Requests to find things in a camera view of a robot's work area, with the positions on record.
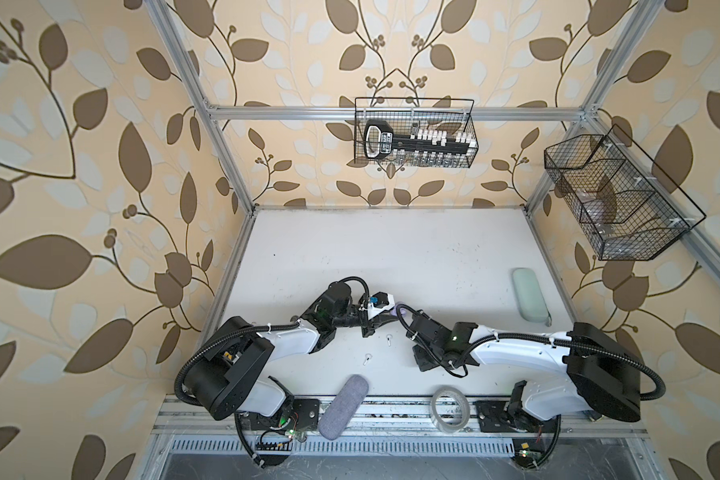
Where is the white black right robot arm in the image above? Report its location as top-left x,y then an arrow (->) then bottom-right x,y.
395,303 -> 667,423

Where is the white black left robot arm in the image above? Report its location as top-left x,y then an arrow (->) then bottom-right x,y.
173,276 -> 396,420

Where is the grey fabric glasses case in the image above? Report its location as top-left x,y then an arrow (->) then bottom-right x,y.
318,375 -> 369,441

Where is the green glasses case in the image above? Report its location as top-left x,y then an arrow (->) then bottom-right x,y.
511,268 -> 552,327

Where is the clear tape roll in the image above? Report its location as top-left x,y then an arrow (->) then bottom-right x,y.
429,386 -> 470,435

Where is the black tool with white sockets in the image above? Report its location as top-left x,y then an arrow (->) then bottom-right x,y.
360,120 -> 478,162

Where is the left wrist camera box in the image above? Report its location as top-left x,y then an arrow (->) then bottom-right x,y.
367,292 -> 395,317

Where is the black wire basket back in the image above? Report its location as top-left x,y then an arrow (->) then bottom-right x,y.
353,96 -> 479,169

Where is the black wire basket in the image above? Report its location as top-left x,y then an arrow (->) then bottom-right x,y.
353,96 -> 479,169
544,124 -> 707,262

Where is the black wire basket right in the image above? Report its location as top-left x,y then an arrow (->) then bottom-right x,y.
544,124 -> 707,262

